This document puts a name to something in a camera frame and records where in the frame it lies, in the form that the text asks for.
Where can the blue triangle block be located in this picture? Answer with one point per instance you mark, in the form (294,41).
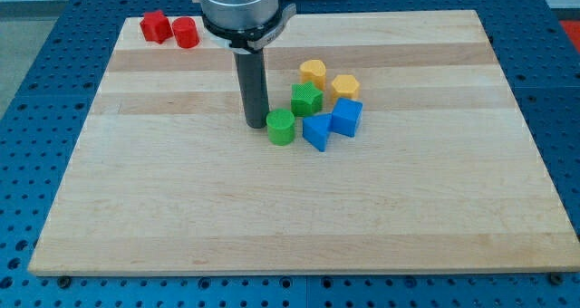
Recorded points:
(316,130)

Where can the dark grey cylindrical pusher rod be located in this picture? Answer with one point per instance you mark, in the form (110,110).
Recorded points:
(251,73)

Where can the green star block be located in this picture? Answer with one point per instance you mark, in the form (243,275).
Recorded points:
(306,99)

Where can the red cylinder block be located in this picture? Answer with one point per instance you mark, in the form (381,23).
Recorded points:
(185,32)

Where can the green cylinder block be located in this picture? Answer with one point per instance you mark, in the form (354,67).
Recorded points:
(280,126)

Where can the light wooden board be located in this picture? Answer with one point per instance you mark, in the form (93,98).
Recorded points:
(441,177)

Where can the yellow heart block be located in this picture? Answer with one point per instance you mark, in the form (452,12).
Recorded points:
(313,71)

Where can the blue cube block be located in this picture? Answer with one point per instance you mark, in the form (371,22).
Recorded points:
(346,116)

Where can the yellow hexagon block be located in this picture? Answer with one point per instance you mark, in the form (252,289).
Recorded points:
(345,86)

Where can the red star block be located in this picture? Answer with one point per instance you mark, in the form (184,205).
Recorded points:
(156,27)

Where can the white and black mounting clamp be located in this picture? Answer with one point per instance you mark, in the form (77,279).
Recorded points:
(253,40)

